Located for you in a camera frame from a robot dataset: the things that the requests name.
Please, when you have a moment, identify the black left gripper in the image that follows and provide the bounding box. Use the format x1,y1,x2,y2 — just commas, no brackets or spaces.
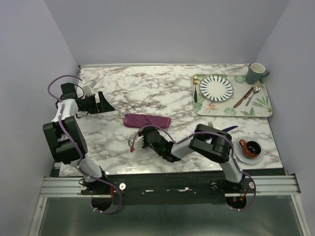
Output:
79,91,115,114

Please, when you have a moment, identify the purple satin napkin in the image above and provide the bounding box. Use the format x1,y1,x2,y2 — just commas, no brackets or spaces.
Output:
124,114,171,128

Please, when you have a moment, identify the purple handled knife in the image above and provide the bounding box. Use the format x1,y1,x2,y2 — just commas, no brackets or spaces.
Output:
205,126,238,140

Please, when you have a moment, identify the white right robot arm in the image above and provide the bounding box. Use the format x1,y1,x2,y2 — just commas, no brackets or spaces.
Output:
139,124,244,193

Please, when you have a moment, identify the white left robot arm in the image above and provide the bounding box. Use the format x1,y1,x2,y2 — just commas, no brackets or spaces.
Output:
43,83,115,194

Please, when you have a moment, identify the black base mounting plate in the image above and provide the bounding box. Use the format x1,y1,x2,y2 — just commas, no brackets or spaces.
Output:
81,171,254,206

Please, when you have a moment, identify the gold spoon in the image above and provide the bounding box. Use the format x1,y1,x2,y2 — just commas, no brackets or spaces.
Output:
193,75,198,103

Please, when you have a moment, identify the striped white blue plate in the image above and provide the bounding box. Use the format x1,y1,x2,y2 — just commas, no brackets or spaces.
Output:
199,75,234,102

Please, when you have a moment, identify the white saucer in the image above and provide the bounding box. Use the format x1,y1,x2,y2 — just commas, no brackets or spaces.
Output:
234,136,265,165

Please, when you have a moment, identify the leaf pattern serving tray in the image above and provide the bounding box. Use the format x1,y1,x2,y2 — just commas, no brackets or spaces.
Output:
192,74,273,118

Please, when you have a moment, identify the silver spoon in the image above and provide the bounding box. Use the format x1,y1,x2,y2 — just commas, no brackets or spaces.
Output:
246,86,261,106

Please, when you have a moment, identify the grey green mug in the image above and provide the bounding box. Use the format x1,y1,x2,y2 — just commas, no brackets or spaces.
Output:
245,63,270,85

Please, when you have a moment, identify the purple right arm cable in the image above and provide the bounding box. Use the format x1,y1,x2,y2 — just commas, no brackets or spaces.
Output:
129,125,257,211

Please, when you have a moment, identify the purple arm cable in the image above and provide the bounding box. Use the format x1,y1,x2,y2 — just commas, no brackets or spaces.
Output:
129,125,257,211
47,75,123,215

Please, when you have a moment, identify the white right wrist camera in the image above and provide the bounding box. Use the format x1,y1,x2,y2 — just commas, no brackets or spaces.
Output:
128,136,144,150

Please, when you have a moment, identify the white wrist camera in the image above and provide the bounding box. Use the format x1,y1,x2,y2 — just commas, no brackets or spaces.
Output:
128,136,144,150
82,80,97,96

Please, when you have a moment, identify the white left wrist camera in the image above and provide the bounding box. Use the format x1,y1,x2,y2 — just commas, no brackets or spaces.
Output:
82,80,97,96

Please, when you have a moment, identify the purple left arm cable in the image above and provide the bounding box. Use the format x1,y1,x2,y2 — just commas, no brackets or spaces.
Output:
47,75,123,215

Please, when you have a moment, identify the round table cable hole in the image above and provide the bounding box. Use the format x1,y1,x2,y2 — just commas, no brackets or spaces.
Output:
239,139,262,159

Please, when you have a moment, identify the brown handled knife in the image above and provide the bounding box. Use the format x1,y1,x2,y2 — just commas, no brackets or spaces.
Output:
233,87,253,109

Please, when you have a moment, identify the aluminium frame rail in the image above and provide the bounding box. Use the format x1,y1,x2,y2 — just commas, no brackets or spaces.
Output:
40,173,301,197

